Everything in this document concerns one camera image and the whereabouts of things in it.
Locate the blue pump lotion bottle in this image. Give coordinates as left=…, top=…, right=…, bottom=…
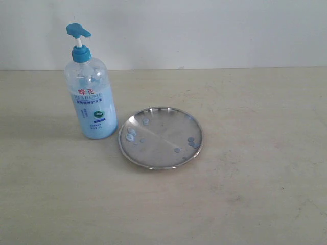
left=64, top=23, right=118, bottom=139

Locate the round stainless steel plate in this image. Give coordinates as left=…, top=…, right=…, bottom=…
left=118, top=107, right=203, bottom=170

